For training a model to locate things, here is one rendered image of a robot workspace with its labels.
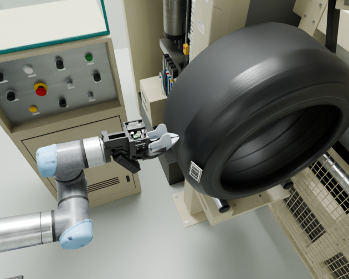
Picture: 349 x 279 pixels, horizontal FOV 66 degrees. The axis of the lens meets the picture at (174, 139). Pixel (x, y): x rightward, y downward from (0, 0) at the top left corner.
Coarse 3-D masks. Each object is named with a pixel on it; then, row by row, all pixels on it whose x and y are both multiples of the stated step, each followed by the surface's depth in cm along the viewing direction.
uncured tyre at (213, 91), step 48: (240, 48) 69; (288, 48) 66; (192, 96) 72; (240, 96) 63; (288, 96) 62; (336, 96) 68; (192, 144) 71; (240, 144) 68; (288, 144) 108; (240, 192) 93
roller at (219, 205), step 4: (216, 200) 101; (220, 200) 100; (224, 200) 100; (216, 204) 101; (220, 204) 99; (224, 204) 99; (228, 204) 100; (220, 208) 99; (224, 208) 98; (228, 208) 100; (220, 212) 100; (224, 212) 101
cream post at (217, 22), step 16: (208, 0) 80; (224, 0) 78; (240, 0) 80; (208, 16) 82; (224, 16) 82; (240, 16) 84; (208, 32) 85; (224, 32) 87; (192, 48) 102; (192, 192) 166; (192, 208) 184
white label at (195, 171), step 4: (192, 164) 73; (192, 168) 74; (196, 168) 73; (200, 168) 72; (192, 172) 76; (196, 172) 74; (200, 172) 72; (192, 176) 77; (196, 176) 75; (200, 176) 74; (196, 180) 76
